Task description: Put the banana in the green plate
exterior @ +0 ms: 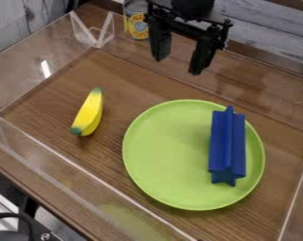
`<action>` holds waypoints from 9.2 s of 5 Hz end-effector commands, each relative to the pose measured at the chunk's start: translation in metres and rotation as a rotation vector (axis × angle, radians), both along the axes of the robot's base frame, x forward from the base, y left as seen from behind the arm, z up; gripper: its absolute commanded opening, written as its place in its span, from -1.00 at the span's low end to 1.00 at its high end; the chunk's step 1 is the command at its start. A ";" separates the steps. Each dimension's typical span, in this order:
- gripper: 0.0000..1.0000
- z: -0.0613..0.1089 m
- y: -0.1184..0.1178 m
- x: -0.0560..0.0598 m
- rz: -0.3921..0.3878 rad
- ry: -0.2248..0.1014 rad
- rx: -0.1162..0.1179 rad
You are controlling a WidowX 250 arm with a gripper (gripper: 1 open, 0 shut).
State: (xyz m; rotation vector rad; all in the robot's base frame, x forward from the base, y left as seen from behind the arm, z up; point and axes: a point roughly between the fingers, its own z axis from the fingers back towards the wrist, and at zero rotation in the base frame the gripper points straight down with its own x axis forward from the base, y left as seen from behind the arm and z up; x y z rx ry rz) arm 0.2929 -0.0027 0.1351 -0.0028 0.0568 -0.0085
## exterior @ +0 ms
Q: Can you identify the green round plate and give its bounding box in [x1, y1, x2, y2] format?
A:
[123, 100, 266, 211]

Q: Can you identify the black metal stand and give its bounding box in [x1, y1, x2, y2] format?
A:
[17, 196, 61, 241]

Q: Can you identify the blue star-shaped block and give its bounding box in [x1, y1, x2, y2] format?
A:
[208, 105, 247, 186]

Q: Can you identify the yellow labelled tin can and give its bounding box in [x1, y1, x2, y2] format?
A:
[123, 0, 149, 40]

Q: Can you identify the clear acrylic enclosure wall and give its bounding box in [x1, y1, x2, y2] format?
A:
[0, 116, 198, 241]

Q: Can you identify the black cable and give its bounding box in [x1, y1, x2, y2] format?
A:
[0, 212, 35, 241]

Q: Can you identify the clear acrylic corner bracket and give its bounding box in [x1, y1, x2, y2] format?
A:
[71, 11, 115, 49]

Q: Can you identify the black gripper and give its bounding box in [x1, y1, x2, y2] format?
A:
[145, 0, 234, 75]

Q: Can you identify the yellow toy banana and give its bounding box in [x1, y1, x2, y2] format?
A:
[71, 88, 103, 136]

